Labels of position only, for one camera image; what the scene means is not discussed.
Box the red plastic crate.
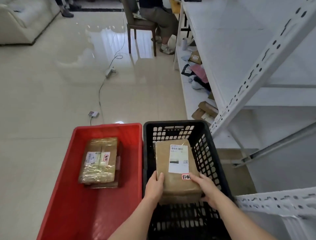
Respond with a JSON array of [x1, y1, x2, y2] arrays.
[[36, 123, 144, 240]]

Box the person's left hand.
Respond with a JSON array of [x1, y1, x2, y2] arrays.
[[144, 170, 165, 206]]

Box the person's right forearm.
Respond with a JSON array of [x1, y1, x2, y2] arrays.
[[210, 190, 270, 240]]

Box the brown wooden chair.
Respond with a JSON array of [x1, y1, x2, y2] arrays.
[[122, 0, 158, 57]]

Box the black plastic basket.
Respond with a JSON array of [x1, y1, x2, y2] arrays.
[[143, 120, 234, 240]]

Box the parcels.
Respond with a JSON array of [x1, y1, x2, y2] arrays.
[[191, 91, 219, 125]]

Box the cardboard box white label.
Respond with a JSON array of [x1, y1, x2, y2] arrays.
[[189, 50, 202, 65]]

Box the person's left forearm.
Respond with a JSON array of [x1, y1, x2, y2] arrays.
[[107, 195, 161, 240]]

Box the grey power cable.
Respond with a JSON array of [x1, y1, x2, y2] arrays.
[[98, 15, 125, 113]]

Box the yellow table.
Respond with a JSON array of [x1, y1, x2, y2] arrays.
[[170, 0, 192, 31]]

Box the tape-wrapped parcel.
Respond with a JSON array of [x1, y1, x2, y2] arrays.
[[78, 137, 119, 185]]

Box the person's right hand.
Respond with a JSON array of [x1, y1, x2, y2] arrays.
[[189, 173, 223, 211]]

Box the pile of plastic mailer bags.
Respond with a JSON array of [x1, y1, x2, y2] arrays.
[[181, 53, 212, 92]]

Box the white plastic bag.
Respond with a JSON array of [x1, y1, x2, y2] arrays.
[[168, 34, 179, 50]]

